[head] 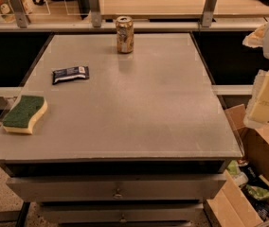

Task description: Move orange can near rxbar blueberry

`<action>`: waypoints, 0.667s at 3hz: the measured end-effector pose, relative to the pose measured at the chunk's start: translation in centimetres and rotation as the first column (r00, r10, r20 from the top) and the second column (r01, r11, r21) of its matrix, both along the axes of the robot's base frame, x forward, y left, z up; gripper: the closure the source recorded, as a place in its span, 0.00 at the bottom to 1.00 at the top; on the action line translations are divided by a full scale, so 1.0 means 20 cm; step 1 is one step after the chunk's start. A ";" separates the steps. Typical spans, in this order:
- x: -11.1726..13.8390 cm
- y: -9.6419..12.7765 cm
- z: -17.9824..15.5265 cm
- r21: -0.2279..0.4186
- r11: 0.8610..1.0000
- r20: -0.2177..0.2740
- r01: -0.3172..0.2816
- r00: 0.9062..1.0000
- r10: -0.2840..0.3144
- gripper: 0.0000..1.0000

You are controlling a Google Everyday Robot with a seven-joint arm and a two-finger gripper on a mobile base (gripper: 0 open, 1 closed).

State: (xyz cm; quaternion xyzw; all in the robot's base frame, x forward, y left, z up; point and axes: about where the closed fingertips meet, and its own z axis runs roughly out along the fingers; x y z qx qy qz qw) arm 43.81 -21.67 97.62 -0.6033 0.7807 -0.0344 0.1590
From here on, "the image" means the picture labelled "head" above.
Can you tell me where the middle metal bracket post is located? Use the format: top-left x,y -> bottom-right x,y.
89,0 -> 102,27

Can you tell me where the metal bracket post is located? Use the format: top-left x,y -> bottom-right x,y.
200,0 -> 217,27
9,0 -> 29,28
89,0 -> 102,27

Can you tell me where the grey drawer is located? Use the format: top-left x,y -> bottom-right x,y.
41,203 -> 203,224
7,174 -> 225,202

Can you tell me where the green and yellow sponge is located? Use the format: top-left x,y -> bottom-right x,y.
3,96 -> 47,134

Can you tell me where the lower grey drawer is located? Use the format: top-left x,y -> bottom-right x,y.
41,203 -> 203,224

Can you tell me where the cardboard box with items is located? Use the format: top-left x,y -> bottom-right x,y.
206,104 -> 269,227

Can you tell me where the right metal bracket post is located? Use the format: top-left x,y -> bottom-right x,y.
200,0 -> 217,27

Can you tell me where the upper grey drawer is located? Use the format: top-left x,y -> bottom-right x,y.
7,174 -> 225,202

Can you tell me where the orange soda can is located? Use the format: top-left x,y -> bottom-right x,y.
116,16 -> 134,54

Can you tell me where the left metal bracket post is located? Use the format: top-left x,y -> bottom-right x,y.
9,0 -> 29,28

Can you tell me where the blue rxbar blueberry wrapper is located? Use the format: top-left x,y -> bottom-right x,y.
52,66 -> 90,84

